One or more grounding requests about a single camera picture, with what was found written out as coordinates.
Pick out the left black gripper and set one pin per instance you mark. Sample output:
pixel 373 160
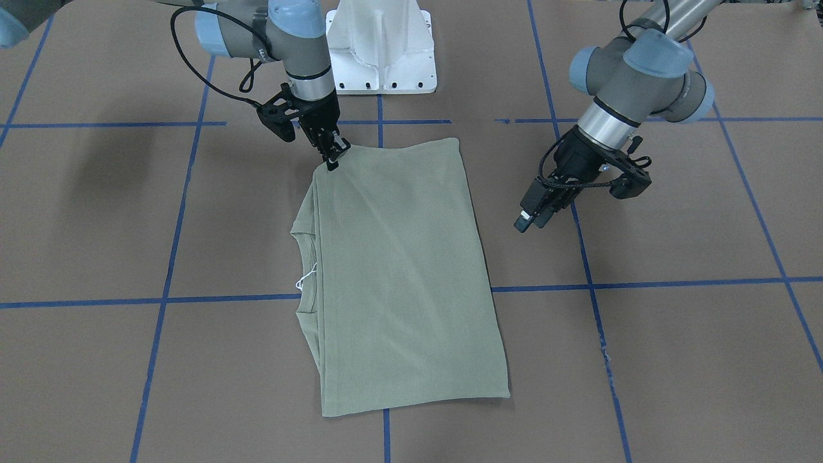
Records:
pixel 577 156

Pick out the brown table mat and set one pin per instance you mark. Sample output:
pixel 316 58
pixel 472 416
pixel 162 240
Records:
pixel 148 300

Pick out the olive green long-sleeve shirt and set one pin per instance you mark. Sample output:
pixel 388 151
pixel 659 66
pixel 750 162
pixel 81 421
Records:
pixel 396 304

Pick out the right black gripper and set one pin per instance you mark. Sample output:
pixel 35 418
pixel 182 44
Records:
pixel 319 114

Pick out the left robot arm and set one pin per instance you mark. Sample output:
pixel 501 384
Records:
pixel 643 72

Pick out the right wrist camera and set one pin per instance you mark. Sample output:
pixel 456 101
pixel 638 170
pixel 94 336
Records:
pixel 277 115

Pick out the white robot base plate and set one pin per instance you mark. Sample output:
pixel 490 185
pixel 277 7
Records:
pixel 381 47

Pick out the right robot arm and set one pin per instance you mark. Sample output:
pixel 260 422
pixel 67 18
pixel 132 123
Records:
pixel 289 32

